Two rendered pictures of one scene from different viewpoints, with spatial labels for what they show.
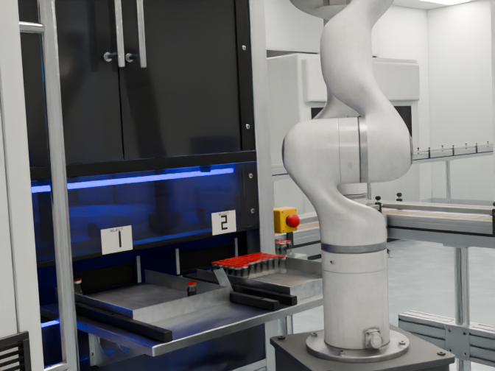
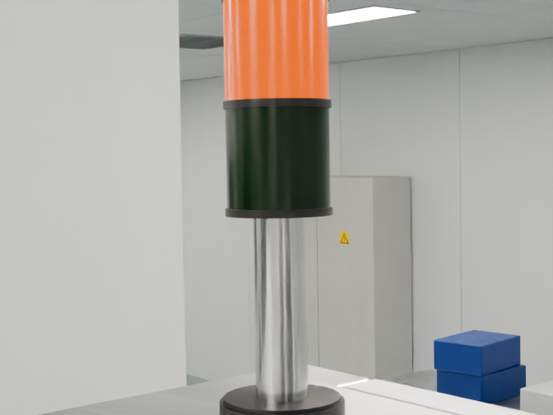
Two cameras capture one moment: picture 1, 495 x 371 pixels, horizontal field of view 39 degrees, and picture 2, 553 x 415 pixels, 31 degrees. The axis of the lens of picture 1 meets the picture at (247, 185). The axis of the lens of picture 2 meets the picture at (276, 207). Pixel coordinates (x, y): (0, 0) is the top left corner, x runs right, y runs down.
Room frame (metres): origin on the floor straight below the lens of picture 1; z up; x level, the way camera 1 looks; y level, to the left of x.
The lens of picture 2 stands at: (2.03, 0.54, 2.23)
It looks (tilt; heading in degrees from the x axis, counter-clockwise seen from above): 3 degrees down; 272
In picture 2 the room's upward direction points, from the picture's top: 1 degrees counter-clockwise
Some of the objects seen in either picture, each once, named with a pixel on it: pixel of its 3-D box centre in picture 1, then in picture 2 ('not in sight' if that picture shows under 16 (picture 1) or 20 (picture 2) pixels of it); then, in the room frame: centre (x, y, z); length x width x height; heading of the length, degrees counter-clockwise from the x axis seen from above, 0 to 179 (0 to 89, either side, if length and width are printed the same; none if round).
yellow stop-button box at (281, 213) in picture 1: (281, 219); not in sight; (2.09, -0.10, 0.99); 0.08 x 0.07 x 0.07; 42
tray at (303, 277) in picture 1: (278, 275); not in sight; (1.75, -0.07, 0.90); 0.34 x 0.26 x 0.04; 42
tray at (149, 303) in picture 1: (140, 294); not in sight; (1.61, 0.26, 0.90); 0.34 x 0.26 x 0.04; 42
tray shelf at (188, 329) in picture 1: (216, 296); not in sight; (1.67, 0.09, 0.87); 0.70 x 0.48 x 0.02; 132
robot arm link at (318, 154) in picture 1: (333, 183); not in sight; (1.28, -0.16, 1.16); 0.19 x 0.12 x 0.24; 82
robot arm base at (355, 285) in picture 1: (355, 297); not in sight; (1.27, -0.19, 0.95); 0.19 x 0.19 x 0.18
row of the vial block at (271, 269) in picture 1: (255, 268); not in sight; (1.82, -0.01, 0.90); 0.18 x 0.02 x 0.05; 132
